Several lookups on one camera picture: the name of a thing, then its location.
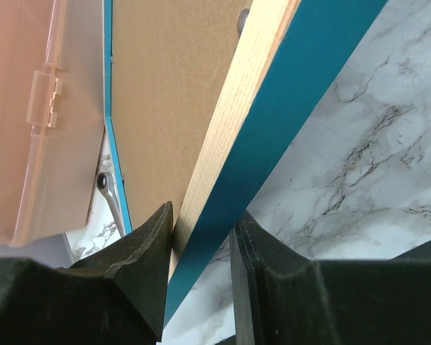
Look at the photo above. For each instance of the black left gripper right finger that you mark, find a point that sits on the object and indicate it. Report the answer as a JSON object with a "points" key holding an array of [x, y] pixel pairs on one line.
{"points": [[281, 297]]}

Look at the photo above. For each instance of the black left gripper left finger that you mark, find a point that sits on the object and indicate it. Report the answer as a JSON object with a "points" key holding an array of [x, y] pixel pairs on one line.
{"points": [[115, 296]]}

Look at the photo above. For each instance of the blue wooden picture frame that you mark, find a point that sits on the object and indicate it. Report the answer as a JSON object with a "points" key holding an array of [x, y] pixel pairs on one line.
{"points": [[288, 54]]}

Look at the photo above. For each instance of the brown cardboard backing board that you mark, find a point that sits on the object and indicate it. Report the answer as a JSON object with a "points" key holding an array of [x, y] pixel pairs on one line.
{"points": [[170, 60]]}

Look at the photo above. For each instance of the silver ratchet wrench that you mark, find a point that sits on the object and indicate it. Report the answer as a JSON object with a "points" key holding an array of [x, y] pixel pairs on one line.
{"points": [[105, 185]]}

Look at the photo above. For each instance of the translucent orange plastic box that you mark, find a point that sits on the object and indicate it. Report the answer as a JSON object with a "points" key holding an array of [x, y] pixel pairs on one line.
{"points": [[51, 116]]}

